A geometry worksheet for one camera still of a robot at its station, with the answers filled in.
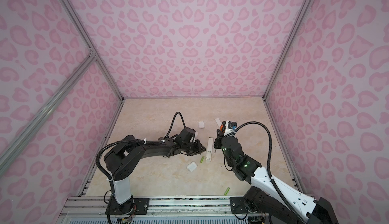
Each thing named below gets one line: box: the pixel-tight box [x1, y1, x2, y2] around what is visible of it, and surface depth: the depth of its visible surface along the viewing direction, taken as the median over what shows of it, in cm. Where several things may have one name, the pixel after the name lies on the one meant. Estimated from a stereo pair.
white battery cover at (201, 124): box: [198, 120, 205, 129], surface depth 106 cm
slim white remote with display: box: [205, 136, 214, 163], surface depth 92 cm
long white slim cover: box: [214, 117, 222, 128], surface depth 108 cm
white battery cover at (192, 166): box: [186, 161, 199, 173], surface depth 88 cm
